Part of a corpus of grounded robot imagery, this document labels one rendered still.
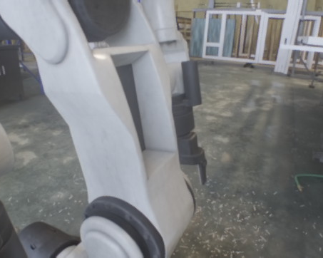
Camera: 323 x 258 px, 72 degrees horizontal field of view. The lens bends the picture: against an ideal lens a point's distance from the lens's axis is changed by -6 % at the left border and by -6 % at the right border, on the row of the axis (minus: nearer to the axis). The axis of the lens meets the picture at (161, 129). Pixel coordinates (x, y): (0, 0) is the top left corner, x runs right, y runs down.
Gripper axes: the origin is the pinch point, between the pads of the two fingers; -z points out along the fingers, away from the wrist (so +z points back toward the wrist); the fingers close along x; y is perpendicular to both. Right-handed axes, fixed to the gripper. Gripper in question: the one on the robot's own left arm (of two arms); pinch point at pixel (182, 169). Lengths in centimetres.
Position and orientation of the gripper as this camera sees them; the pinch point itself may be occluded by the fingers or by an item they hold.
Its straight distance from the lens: 60.7
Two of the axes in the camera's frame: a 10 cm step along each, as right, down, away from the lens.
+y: 4.8, -3.3, 8.1
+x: 8.6, 0.2, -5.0
